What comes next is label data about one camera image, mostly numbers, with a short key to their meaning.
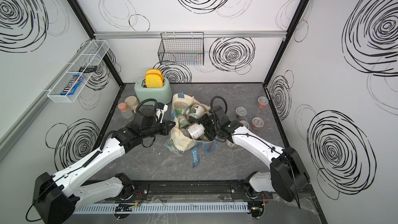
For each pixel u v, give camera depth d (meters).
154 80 0.94
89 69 0.78
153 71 0.96
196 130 0.77
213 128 0.70
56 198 0.37
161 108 0.68
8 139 0.51
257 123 0.92
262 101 1.02
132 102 1.01
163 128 0.67
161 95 1.02
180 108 0.86
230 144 0.85
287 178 0.41
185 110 0.89
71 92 0.68
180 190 0.75
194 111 0.86
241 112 0.97
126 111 0.96
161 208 0.77
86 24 0.86
